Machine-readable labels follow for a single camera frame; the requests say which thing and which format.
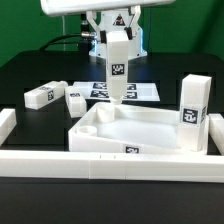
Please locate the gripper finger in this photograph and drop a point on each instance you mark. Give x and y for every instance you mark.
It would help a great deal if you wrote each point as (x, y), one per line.
(131, 29)
(100, 34)

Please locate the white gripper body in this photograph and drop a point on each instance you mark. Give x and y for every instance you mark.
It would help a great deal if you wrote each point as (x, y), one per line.
(72, 7)

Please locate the white desk top tray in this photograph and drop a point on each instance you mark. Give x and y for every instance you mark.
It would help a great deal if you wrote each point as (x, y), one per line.
(133, 129)

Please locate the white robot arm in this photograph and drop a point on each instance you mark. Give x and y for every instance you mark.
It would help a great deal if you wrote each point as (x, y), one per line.
(116, 20)

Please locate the marker tag sheet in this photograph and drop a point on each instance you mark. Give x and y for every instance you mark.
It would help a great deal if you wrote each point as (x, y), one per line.
(135, 91)

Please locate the white left fence block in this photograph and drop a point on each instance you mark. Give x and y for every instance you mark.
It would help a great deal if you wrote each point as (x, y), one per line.
(7, 123)

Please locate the white fence block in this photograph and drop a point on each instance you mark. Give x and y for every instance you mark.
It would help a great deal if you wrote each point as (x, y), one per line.
(7, 123)
(216, 130)

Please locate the white right fence block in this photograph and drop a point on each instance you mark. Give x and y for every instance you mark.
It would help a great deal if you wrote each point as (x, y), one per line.
(216, 130)

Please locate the white front fence bar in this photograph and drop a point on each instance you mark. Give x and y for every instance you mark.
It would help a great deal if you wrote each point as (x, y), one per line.
(50, 164)

